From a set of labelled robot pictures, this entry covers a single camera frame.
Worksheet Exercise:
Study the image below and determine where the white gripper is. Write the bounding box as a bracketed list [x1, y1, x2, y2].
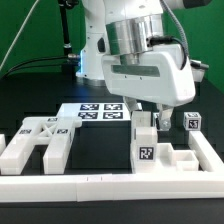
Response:
[102, 44, 195, 130]

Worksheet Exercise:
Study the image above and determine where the white chair seat part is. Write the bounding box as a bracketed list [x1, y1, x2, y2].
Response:
[156, 143, 199, 172]

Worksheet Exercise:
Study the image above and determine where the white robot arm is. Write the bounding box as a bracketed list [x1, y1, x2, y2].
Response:
[79, 0, 212, 130]

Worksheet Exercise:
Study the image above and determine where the white tagged cube left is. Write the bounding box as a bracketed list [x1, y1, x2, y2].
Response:
[153, 112, 160, 130]

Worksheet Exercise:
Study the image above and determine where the white tagged cube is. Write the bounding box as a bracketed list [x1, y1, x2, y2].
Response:
[153, 112, 160, 130]
[183, 112, 202, 131]

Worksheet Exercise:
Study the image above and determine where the white tagged cube right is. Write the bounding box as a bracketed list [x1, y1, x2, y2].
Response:
[183, 112, 202, 131]

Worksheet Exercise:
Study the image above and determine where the black vertical pole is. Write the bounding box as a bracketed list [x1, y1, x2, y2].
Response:
[57, 0, 79, 75]

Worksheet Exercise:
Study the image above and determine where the white L-shaped fence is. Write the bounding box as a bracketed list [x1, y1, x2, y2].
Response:
[0, 131, 224, 203]

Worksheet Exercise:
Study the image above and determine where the white block at left edge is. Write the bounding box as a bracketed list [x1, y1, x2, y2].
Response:
[0, 134, 6, 156]

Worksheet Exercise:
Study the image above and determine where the white marker base plate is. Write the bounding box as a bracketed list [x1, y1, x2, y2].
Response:
[57, 103, 130, 121]

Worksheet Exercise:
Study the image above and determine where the white chair back frame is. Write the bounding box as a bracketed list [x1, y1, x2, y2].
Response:
[0, 117, 82, 175]

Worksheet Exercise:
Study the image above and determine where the black cable bundle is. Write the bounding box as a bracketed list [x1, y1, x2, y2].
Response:
[3, 53, 82, 78]

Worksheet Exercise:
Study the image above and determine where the white cable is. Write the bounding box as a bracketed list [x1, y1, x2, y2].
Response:
[0, 0, 40, 73]

